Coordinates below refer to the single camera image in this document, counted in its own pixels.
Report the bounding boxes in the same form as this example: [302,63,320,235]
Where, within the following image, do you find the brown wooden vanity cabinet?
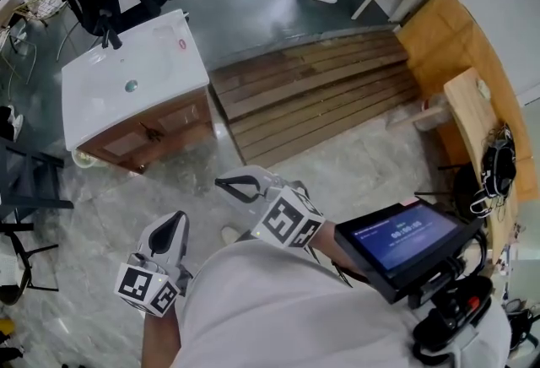
[77,86,215,176]

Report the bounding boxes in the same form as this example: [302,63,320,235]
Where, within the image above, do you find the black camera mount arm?
[409,226,495,364]

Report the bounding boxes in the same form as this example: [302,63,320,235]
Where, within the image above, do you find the person's left forearm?
[141,306,185,368]

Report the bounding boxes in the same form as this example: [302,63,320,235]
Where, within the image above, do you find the black faucet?
[97,8,124,51]

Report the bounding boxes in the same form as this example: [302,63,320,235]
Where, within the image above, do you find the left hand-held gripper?
[113,210,194,319]

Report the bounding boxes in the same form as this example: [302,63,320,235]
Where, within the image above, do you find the light wooden table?
[411,66,521,275]

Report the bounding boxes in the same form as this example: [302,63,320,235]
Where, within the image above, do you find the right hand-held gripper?
[213,165,327,250]

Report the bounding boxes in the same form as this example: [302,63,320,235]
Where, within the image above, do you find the gold wire chair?
[0,0,69,85]

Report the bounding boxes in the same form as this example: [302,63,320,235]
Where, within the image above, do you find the black tablet screen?
[334,197,485,305]

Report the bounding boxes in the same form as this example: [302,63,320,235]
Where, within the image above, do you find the person's right forearm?
[307,221,370,284]

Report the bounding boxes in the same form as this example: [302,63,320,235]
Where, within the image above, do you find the white ceramic sink basin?
[60,8,211,153]

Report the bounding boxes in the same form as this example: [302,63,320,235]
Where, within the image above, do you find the clear bowl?
[70,148,97,170]

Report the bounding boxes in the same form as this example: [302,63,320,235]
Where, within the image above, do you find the black metal stool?
[0,135,76,306]

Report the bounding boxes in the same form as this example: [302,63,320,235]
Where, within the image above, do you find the person's white shirt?
[171,238,512,368]

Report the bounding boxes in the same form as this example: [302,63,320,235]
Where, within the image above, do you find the person's white shoe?
[220,225,246,248]

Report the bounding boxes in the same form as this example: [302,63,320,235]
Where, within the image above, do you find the brown wooden slat platform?
[208,25,424,170]

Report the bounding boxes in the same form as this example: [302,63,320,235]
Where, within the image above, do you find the black headset with cables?
[468,122,519,219]

